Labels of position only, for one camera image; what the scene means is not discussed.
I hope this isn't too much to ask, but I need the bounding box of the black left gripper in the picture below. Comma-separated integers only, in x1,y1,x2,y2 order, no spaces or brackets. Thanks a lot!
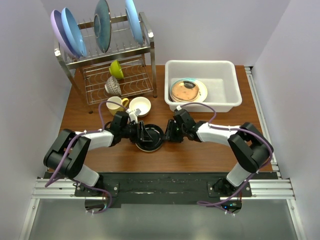
120,121,153,144

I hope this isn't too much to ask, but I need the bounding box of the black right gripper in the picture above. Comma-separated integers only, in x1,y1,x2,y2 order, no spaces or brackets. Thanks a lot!
161,119,186,143

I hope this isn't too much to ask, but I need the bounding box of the black glossy plate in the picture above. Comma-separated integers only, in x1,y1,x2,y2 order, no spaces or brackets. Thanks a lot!
135,124,164,147

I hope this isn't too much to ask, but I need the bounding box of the light blue bottom plate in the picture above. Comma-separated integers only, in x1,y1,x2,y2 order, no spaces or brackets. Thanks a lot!
169,78,208,103

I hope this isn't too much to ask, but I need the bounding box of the light blue plate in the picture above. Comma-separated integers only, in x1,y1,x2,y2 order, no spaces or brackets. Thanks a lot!
125,0,144,45
169,78,208,103

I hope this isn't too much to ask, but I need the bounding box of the clear glass plate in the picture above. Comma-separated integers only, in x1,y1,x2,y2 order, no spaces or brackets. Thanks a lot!
170,80,202,102

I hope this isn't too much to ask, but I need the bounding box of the cream plate with black patch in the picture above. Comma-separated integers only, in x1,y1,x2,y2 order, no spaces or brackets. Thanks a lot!
171,79,202,102

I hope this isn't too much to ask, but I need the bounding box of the white plastic bin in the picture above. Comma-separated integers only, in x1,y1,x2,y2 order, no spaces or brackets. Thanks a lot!
164,60,243,113

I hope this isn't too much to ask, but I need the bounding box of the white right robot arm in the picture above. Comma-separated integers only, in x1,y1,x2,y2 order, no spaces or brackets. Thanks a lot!
163,109,274,197

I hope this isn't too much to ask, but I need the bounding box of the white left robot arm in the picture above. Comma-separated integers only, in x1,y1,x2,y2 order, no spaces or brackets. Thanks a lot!
44,111,161,196

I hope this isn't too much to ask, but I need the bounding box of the white bowl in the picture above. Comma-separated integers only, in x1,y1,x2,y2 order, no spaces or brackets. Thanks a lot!
129,96,151,118

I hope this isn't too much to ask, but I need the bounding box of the yellow mug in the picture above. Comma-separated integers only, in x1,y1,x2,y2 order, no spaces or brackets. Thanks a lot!
106,96,130,116

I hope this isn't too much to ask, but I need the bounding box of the patterned ceramic bowl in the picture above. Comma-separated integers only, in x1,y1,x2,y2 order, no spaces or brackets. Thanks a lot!
104,76,122,96

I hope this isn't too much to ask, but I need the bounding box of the steel dish rack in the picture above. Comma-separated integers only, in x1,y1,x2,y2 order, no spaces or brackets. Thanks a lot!
54,12,158,106

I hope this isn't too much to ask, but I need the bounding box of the green bowl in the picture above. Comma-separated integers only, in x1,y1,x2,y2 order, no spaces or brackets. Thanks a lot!
109,60,124,79

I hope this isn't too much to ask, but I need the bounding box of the light blue plate in rack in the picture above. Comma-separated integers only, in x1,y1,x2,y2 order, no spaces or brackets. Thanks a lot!
125,0,144,45

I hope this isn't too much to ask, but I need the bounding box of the dark teal plate in rack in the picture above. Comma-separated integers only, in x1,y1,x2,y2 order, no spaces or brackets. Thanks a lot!
93,0,112,53

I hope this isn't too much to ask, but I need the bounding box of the lilac plate in rack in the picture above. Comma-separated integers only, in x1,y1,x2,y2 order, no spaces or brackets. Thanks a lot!
50,9,77,58

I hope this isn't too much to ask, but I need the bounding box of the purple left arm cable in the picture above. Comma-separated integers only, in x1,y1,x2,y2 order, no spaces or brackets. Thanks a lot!
44,101,126,215

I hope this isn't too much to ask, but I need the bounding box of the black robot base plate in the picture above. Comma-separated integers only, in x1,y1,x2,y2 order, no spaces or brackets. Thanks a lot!
73,171,253,210

